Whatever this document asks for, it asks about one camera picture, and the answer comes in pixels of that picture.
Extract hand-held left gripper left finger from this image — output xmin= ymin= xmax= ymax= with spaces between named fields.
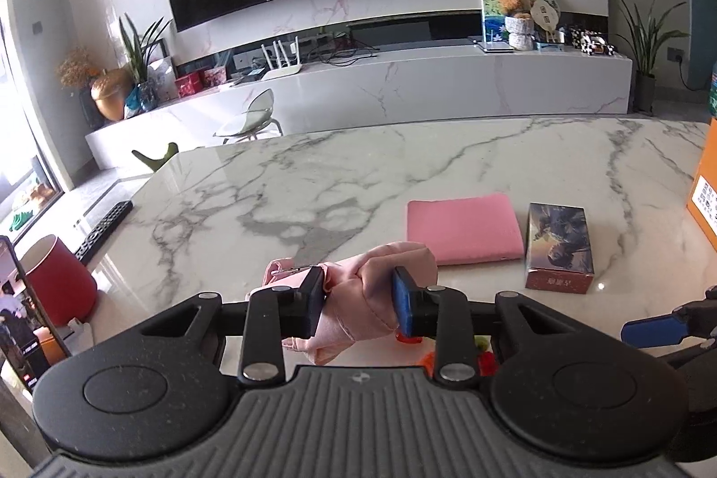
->
xmin=137 ymin=265 xmax=327 ymax=386

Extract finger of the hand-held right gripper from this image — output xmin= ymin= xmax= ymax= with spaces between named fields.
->
xmin=621 ymin=288 xmax=717 ymax=348

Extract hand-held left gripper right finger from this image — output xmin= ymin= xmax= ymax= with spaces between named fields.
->
xmin=391 ymin=266 xmax=583 ymax=385

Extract pink plush toy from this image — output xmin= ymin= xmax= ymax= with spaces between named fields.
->
xmin=263 ymin=241 xmax=438 ymax=366

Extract orange knitted carrot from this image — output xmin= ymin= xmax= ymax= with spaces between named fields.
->
xmin=395 ymin=334 xmax=499 ymax=379

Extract pink notebook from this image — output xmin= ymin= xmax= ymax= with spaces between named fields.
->
xmin=406 ymin=194 xmax=525 ymax=267

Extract illustrated card box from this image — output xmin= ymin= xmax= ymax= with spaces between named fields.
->
xmin=525 ymin=202 xmax=604 ymax=294

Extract orange cardboard box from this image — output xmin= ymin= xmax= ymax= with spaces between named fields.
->
xmin=686 ymin=116 xmax=717 ymax=255

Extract clear green chair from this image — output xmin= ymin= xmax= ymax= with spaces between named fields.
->
xmin=213 ymin=89 xmax=284 ymax=145

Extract green stool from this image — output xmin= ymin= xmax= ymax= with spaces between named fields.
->
xmin=132 ymin=142 xmax=179 ymax=172

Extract white marble TV cabinet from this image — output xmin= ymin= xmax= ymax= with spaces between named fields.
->
xmin=84 ymin=44 xmax=634 ymax=171

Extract black long remote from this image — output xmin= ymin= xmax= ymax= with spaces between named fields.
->
xmin=74 ymin=201 xmax=134 ymax=267

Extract white router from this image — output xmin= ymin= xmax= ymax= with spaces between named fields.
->
xmin=259 ymin=38 xmax=304 ymax=82

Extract potted long-leaf plant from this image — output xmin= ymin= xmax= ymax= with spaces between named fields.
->
xmin=599 ymin=0 xmax=693 ymax=115

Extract red gift box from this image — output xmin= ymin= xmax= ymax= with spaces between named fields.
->
xmin=175 ymin=73 xmax=203 ymax=99

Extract red round bin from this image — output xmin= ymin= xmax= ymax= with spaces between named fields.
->
xmin=22 ymin=234 xmax=98 ymax=328

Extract silver laptop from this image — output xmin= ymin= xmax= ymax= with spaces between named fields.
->
xmin=474 ymin=38 xmax=515 ymax=55

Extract copper vase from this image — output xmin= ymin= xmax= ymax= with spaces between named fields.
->
xmin=90 ymin=68 xmax=134 ymax=123

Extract smartphone on stand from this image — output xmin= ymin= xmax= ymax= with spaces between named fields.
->
xmin=0 ymin=235 xmax=73 ymax=395

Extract black white toy car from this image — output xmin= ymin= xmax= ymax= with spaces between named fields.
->
xmin=568 ymin=27 xmax=618 ymax=58

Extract green plant in glass vase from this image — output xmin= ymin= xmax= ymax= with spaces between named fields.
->
xmin=117 ymin=13 xmax=174 ymax=118

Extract green blue painting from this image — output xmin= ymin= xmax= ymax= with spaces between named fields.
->
xmin=480 ymin=0 xmax=511 ymax=43

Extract white hand fan on stand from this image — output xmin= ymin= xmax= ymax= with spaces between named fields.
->
xmin=532 ymin=2 xmax=564 ymax=43

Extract dried flower bunch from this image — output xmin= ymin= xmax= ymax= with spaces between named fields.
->
xmin=55 ymin=47 xmax=105 ymax=90

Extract black power cable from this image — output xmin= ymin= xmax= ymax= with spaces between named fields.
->
xmin=677 ymin=60 xmax=711 ymax=93

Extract tangled black cables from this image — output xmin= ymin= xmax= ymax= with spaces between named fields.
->
xmin=318 ymin=33 xmax=383 ymax=65

